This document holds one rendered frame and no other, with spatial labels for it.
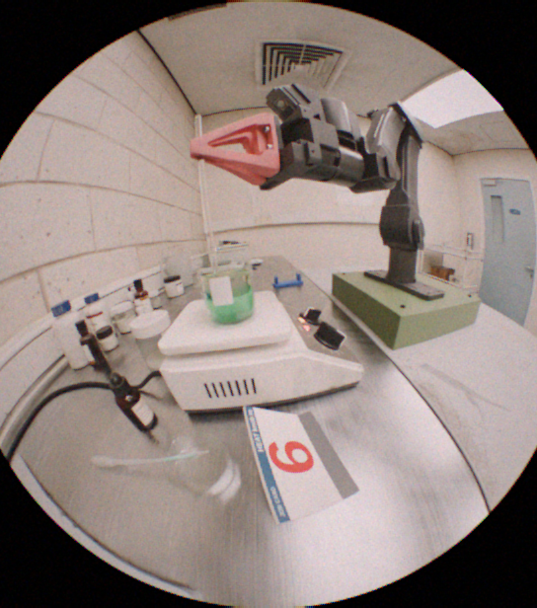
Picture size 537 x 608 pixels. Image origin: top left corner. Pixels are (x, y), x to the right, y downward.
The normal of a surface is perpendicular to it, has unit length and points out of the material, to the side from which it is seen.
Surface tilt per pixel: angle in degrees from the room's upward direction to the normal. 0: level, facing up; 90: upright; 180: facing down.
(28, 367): 90
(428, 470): 0
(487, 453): 0
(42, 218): 90
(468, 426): 0
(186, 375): 90
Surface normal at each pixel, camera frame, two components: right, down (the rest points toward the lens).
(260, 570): -0.09, -0.93
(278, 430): 0.55, -0.83
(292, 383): 0.13, 0.35
